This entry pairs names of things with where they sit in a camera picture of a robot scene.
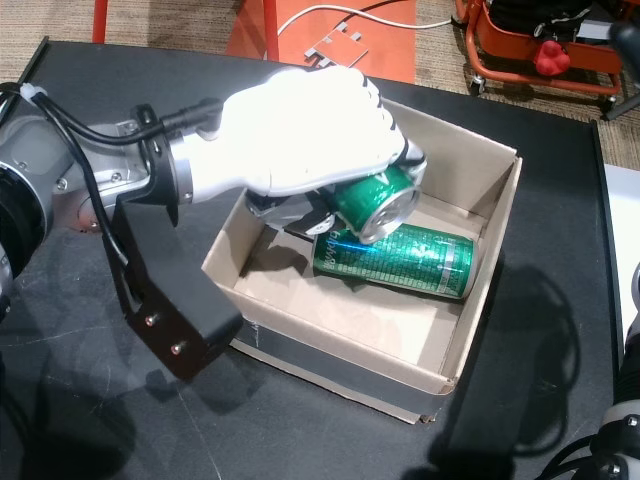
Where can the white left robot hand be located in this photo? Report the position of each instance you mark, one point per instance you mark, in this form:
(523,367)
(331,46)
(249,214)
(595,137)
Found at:
(300,130)

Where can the orange metal stand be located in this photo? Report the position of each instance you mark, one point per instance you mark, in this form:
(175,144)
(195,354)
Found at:
(395,50)

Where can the orange metal cart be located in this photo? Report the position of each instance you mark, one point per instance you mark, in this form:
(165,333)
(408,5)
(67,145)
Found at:
(525,55)

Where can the white board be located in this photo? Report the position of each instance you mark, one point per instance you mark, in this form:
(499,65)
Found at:
(622,240)

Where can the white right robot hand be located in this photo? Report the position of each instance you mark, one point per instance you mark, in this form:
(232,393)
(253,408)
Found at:
(627,42)

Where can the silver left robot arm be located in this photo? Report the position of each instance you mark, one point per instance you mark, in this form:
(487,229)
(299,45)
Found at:
(65,165)

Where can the orange metal leg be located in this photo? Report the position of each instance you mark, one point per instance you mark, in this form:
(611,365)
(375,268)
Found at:
(100,20)
(271,30)

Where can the green can with white label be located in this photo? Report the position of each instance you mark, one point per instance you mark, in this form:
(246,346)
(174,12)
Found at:
(372,202)

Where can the small orange board grey tabs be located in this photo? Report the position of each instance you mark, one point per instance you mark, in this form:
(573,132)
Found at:
(340,50)

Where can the open cardboard box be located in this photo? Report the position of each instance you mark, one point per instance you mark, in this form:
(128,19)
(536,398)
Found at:
(380,330)

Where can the small white box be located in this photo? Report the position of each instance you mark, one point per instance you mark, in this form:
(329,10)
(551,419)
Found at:
(595,31)

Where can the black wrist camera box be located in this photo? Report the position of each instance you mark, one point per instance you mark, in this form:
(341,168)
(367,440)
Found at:
(165,280)

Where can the red knobbly toy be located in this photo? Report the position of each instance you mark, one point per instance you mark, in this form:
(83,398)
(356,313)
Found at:
(551,57)

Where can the green can with barcode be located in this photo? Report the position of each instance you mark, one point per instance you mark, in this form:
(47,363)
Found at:
(400,260)

